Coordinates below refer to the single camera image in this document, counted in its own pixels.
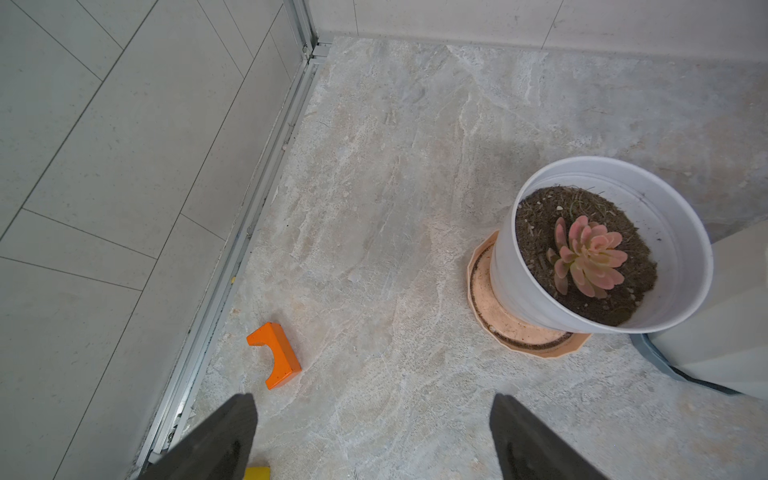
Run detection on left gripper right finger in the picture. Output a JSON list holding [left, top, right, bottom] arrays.
[[489, 393, 607, 480]]

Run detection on yellow plastic block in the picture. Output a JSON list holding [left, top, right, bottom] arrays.
[[243, 467, 271, 480]]

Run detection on cream faceted plant pot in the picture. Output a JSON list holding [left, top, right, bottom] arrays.
[[647, 221, 767, 400]]

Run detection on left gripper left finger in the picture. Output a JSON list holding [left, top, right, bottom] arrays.
[[140, 393, 258, 480]]

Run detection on pink succulent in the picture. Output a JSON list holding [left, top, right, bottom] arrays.
[[546, 215, 628, 299]]

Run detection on orange plastic block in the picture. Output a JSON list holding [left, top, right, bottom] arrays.
[[246, 322, 302, 390]]

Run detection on peach pot saucer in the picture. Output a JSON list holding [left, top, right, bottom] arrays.
[[466, 231, 591, 359]]

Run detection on white round plant pot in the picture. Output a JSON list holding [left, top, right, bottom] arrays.
[[490, 156, 713, 334]]

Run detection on grey-blue pot saucer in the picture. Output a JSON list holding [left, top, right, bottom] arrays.
[[630, 334, 741, 396]]

